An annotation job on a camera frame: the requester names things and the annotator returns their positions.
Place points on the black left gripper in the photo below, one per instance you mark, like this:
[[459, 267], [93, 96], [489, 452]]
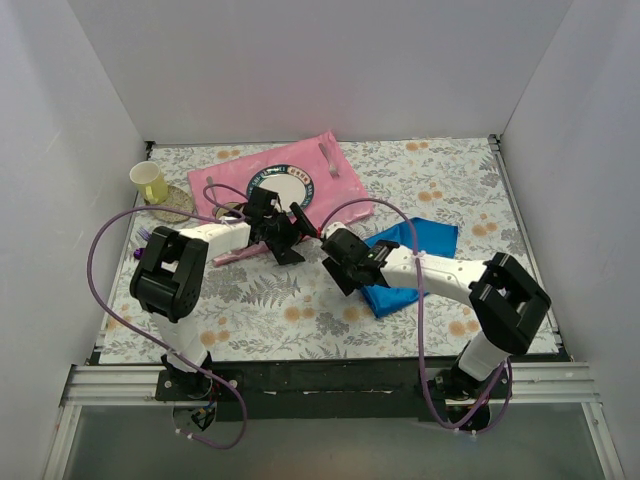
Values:
[[282, 232]]

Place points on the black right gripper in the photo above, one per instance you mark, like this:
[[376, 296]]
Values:
[[339, 263]]

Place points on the blue cloth napkin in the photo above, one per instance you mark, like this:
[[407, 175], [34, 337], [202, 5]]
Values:
[[434, 238]]

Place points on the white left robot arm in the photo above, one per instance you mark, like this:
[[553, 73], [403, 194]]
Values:
[[168, 279]]

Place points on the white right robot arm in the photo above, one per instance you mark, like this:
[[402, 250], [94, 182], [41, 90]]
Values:
[[508, 303]]

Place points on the white plate green rim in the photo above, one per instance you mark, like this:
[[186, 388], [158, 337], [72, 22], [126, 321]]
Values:
[[291, 183]]

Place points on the pink satin placemat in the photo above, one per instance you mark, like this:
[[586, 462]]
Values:
[[329, 192]]

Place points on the silver spoon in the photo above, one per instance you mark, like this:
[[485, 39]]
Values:
[[212, 195]]

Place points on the silver fork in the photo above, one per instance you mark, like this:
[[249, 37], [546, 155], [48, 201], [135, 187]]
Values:
[[333, 171]]

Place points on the round speckled coaster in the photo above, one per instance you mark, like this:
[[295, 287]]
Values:
[[177, 200]]

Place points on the purple plastic fork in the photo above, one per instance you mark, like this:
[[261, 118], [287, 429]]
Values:
[[143, 234]]

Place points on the yellow mug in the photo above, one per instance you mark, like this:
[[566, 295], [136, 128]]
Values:
[[149, 181]]

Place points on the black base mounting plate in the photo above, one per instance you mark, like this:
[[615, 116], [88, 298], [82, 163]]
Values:
[[303, 389]]

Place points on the aluminium front frame rail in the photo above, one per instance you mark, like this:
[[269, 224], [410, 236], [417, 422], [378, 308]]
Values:
[[533, 383]]

